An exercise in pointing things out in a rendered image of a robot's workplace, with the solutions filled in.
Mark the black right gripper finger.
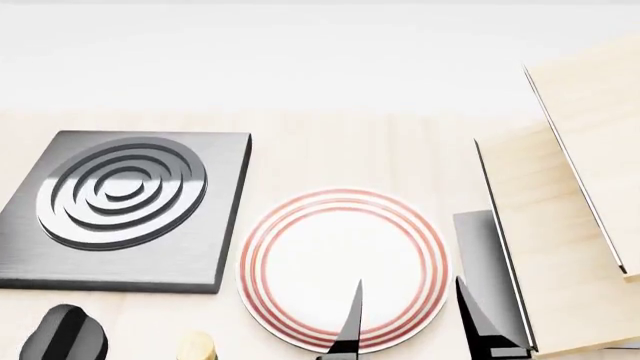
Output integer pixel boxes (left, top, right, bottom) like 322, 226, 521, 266
316, 278, 364, 360
454, 275, 537, 360

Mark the white plate with red rings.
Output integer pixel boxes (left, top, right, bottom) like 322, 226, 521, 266
239, 188, 454, 356

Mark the grey square stove burner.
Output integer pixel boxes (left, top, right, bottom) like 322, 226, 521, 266
0, 129, 253, 295

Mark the light wooden cabinet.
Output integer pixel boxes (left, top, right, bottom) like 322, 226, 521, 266
452, 32, 640, 358

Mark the cream round ramekin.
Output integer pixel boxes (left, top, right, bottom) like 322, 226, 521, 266
174, 330, 218, 360

